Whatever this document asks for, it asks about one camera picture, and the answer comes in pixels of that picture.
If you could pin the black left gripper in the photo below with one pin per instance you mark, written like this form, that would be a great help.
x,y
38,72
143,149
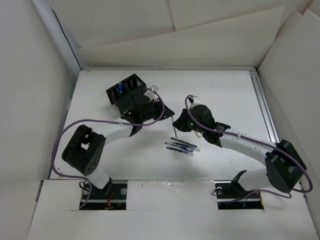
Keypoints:
x,y
158,105

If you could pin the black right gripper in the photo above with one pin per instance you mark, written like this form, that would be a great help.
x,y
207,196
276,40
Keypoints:
x,y
180,123

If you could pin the thin green white pen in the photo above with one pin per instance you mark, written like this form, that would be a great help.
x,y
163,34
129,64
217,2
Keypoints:
x,y
174,129

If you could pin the black marker pen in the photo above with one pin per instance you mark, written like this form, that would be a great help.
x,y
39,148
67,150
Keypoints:
x,y
184,142

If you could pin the light blue gel pen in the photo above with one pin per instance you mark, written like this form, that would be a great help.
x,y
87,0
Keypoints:
x,y
183,146

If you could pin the blue grip gel pen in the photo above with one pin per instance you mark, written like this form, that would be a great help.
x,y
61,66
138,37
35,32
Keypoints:
x,y
179,150

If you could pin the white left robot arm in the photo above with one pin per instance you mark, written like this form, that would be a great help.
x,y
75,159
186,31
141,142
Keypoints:
x,y
84,149

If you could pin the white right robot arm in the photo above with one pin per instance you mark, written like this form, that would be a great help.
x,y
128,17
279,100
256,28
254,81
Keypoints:
x,y
282,165

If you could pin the black slotted organizer box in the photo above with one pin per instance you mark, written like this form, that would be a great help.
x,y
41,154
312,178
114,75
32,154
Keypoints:
x,y
133,87

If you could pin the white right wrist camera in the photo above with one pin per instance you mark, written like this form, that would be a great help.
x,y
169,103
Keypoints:
x,y
194,101

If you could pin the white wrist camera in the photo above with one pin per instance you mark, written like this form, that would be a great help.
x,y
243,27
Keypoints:
x,y
153,91
194,101

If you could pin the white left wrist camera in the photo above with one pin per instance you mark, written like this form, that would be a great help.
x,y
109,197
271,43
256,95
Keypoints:
x,y
153,91

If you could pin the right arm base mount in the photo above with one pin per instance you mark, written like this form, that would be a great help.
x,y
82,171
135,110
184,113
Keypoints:
x,y
230,195

